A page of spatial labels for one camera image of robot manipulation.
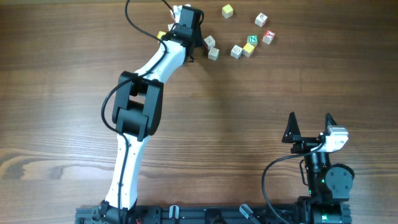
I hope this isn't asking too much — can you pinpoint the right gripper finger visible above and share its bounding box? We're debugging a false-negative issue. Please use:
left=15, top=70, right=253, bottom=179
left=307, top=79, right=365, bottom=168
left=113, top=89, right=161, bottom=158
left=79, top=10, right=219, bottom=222
left=325, top=113, right=337, bottom=129
left=282, top=112, right=301, bottom=143

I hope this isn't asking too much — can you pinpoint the yellow top wooden block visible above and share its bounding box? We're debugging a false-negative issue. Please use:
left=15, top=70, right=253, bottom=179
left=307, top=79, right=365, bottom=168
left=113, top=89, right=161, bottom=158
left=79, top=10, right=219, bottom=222
left=243, top=42, right=255, bottom=57

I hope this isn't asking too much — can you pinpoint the green N letter block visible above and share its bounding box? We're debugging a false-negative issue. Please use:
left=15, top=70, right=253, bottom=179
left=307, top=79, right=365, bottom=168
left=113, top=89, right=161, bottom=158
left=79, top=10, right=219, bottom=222
left=247, top=35, right=258, bottom=47

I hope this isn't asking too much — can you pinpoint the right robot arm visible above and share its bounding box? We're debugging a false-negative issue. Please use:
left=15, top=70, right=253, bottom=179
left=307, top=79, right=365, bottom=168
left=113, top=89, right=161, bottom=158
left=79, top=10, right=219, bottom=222
left=282, top=112, right=354, bottom=224

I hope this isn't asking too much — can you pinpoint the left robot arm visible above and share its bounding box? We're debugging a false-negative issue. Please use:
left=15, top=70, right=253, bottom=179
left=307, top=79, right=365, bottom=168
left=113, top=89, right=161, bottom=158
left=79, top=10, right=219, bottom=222
left=99, top=6, right=204, bottom=223

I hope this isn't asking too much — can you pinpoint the white block red side middle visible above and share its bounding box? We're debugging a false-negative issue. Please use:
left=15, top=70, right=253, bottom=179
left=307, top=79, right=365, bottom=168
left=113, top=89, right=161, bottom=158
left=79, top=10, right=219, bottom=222
left=203, top=35, right=215, bottom=50

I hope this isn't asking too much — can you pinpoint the white block red side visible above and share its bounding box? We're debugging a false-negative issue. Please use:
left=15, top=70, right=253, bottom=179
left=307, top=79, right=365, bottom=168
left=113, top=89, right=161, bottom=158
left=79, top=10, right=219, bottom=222
left=203, top=35, right=215, bottom=50
left=170, top=10, right=175, bottom=21

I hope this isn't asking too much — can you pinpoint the plain white picture block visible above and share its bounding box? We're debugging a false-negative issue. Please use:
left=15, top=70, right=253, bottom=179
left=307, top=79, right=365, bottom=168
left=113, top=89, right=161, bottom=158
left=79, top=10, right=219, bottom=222
left=208, top=47, right=220, bottom=61

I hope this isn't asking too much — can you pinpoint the white block red side top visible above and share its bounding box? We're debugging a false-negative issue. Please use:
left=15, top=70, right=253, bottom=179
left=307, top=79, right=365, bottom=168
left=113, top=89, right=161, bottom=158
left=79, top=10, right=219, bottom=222
left=170, top=10, right=175, bottom=21

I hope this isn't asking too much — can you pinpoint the yellow block left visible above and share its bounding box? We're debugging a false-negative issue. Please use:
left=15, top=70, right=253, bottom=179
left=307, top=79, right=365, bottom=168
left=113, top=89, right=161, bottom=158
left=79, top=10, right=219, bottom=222
left=157, top=31, right=166, bottom=39

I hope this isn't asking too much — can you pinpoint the white picture block right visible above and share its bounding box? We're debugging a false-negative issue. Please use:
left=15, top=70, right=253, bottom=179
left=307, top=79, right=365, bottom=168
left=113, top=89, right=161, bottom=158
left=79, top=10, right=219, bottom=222
left=231, top=45, right=243, bottom=59

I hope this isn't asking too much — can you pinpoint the white block far right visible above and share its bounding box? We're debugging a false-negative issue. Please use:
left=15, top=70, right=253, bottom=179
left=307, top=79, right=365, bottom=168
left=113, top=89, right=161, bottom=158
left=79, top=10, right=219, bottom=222
left=255, top=12, right=268, bottom=27

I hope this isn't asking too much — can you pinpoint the red letter block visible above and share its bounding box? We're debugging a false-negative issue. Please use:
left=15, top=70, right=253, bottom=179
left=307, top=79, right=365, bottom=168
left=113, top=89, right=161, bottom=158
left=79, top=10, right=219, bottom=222
left=262, top=30, right=275, bottom=45

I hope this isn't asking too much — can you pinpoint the right black cable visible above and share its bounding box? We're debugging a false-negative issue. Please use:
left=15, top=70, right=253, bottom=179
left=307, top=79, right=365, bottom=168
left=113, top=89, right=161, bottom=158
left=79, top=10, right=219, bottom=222
left=261, top=141, right=326, bottom=224

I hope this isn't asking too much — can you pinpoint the black cable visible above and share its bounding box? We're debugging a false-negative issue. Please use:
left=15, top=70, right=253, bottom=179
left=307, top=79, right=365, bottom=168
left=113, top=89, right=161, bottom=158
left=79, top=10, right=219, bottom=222
left=261, top=141, right=326, bottom=224
left=101, top=0, right=175, bottom=218

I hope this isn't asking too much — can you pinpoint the left black cable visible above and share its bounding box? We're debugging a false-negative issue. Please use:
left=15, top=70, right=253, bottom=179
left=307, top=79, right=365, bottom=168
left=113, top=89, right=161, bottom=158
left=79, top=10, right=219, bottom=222
left=101, top=0, right=175, bottom=218

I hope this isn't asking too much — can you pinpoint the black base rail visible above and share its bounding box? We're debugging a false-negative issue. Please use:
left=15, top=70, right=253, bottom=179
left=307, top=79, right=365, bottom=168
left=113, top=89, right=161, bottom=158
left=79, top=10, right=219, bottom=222
left=74, top=203, right=352, bottom=224

